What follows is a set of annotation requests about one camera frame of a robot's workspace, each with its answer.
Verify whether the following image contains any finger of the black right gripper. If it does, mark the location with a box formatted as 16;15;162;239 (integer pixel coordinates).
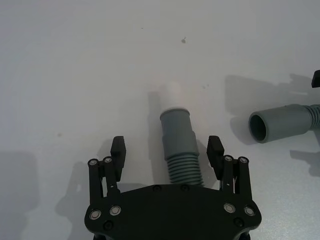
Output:
310;69;320;89

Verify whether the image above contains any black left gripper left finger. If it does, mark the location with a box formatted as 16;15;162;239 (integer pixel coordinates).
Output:
87;135;128;207

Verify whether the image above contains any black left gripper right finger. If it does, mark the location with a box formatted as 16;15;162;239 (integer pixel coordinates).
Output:
206;135;252;201

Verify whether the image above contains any white plastic tube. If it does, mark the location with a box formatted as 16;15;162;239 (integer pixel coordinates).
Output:
158;79;188;111

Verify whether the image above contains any grey ribbed hose with cuff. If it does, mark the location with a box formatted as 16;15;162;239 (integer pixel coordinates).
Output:
159;107;206;188

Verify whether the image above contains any grey ribbed hose open cuff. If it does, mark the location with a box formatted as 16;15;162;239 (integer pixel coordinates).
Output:
247;103;320;145

